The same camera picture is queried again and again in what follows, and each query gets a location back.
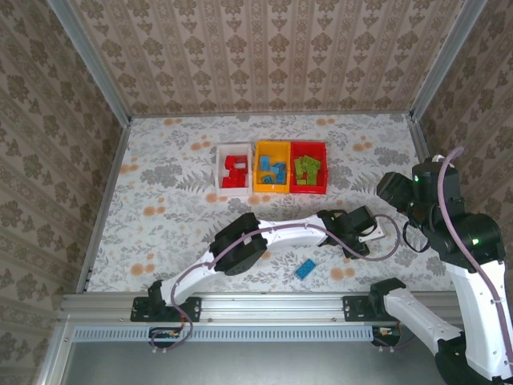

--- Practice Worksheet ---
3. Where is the aluminium back rail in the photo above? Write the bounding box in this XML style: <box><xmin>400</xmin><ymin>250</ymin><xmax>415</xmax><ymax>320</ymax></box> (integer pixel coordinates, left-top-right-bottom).
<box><xmin>128</xmin><ymin>111</ymin><xmax>414</xmax><ymax>120</ymax></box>

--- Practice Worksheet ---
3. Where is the grey slotted cable duct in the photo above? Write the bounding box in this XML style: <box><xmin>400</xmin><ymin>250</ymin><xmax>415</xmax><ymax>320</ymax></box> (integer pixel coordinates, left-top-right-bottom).
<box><xmin>74</xmin><ymin>325</ymin><xmax>374</xmax><ymax>343</ymax></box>

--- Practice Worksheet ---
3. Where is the black connector board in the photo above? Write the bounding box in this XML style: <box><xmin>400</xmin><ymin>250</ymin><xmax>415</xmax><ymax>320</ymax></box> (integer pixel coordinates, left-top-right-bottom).
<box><xmin>371</xmin><ymin>325</ymin><xmax>402</xmax><ymax>347</ymax></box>
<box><xmin>148</xmin><ymin>326</ymin><xmax>188</xmax><ymax>349</ymax></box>

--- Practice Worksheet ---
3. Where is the aluminium lower frame post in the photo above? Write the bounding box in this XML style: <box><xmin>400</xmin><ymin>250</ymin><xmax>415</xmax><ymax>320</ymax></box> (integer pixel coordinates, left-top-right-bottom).
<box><xmin>34</xmin><ymin>320</ymin><xmax>75</xmax><ymax>385</ymax></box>

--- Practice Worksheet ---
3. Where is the red plastic bin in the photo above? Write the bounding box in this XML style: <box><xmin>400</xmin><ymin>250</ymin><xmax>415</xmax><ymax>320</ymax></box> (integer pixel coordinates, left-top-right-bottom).
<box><xmin>289</xmin><ymin>140</ymin><xmax>329</xmax><ymax>195</ymax></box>

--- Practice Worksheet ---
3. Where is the aluminium frame post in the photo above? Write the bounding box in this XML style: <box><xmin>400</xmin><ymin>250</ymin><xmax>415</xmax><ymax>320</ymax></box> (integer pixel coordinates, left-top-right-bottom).
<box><xmin>410</xmin><ymin>0</ymin><xmax>489</xmax><ymax>121</ymax></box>
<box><xmin>46</xmin><ymin>0</ymin><xmax>132</xmax><ymax>124</ymax></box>
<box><xmin>34</xmin><ymin>320</ymin><xmax>75</xmax><ymax>385</ymax></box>

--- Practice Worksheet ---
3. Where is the grey metal panel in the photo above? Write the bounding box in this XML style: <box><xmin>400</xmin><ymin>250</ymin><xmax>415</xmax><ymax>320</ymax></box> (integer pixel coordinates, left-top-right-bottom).
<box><xmin>59</xmin><ymin>323</ymin><xmax>442</xmax><ymax>385</ymax></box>

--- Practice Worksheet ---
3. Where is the aluminium side rail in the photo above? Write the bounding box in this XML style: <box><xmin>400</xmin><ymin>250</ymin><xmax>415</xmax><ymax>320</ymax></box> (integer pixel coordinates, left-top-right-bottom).
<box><xmin>75</xmin><ymin>118</ymin><xmax>132</xmax><ymax>294</ymax></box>
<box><xmin>405</xmin><ymin>114</ymin><xmax>440</xmax><ymax>164</ymax></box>

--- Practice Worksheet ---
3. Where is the white plastic bin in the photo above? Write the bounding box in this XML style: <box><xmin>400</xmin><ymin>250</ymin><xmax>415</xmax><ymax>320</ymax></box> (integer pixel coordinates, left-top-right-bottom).
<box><xmin>215</xmin><ymin>143</ymin><xmax>253</xmax><ymax>197</ymax></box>

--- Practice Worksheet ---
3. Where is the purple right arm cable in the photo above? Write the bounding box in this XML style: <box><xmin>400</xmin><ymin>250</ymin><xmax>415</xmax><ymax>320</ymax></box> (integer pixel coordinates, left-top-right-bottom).
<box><xmin>372</xmin><ymin>146</ymin><xmax>513</xmax><ymax>378</ymax></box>

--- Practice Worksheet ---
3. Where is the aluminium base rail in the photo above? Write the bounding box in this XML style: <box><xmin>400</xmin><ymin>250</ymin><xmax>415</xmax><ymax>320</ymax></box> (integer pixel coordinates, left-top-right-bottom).
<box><xmin>59</xmin><ymin>291</ymin><xmax>488</xmax><ymax>322</ymax></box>

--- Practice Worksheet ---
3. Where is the yellow plastic bin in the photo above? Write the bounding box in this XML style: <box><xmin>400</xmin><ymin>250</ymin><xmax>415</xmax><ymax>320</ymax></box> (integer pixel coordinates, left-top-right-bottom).
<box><xmin>252</xmin><ymin>140</ymin><xmax>292</xmax><ymax>194</ymax></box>

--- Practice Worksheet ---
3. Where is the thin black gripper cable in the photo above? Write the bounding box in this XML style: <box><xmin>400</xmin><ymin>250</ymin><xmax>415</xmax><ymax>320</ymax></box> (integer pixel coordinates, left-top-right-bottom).
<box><xmin>402</xmin><ymin>219</ymin><xmax>430</xmax><ymax>254</ymax></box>

